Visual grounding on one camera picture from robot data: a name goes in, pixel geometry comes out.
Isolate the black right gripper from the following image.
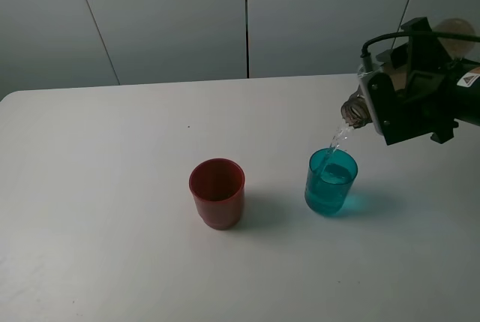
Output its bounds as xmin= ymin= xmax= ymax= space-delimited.
xmin=368 ymin=17 xmax=458 ymax=145

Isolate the smoky transparent water bottle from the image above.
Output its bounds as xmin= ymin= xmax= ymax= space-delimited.
xmin=340 ymin=17 xmax=476 ymax=128

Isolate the teal transparent plastic cup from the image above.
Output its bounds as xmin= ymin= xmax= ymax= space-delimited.
xmin=304 ymin=148 xmax=359 ymax=216

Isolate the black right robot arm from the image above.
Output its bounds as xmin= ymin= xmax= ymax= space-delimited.
xmin=359 ymin=17 xmax=479 ymax=145

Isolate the red plastic cup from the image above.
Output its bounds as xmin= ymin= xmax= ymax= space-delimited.
xmin=188 ymin=158 xmax=245 ymax=230

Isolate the black camera cable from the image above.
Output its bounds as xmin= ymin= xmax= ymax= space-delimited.
xmin=360 ymin=31 xmax=480 ymax=61

